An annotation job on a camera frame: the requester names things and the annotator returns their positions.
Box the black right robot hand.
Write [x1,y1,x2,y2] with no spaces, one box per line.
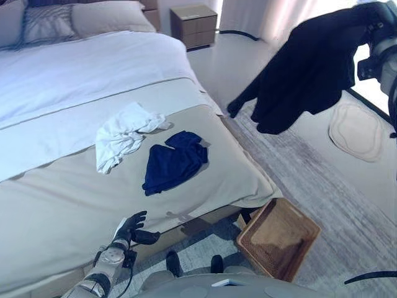
[365,1,397,34]

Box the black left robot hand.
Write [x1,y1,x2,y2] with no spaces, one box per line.
[112,210,161,248]

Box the blue garment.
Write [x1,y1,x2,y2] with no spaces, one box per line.
[141,130,208,197]

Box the white garment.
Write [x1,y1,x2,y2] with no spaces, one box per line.
[95,101,171,174]

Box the black garment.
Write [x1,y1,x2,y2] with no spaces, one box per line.
[226,6,378,135]

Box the bed with beige cover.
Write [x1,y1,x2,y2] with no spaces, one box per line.
[0,104,283,294]

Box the brown wicker basket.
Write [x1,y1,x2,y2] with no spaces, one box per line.
[236,197,322,282]

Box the grey robot torso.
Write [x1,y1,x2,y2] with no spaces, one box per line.
[136,270,331,298]

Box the small oval beige mat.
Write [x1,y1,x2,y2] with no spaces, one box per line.
[328,102,385,163]

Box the white textured blanket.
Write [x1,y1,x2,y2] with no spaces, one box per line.
[0,76,224,183]

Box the sheer white curtain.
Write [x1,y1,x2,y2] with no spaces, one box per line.
[218,0,354,43]

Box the white duvet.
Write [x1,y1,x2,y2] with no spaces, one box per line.
[0,30,199,124]

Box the brown wooden nightstand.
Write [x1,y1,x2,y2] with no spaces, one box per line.
[169,4,218,52]

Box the grey floor rug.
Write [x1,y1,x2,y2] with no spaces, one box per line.
[130,99,397,298]

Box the beige pillow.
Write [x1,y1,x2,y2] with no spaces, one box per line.
[0,0,25,49]
[71,0,156,37]

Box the grey patterned pillow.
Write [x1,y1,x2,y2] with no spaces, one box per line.
[21,4,78,44]

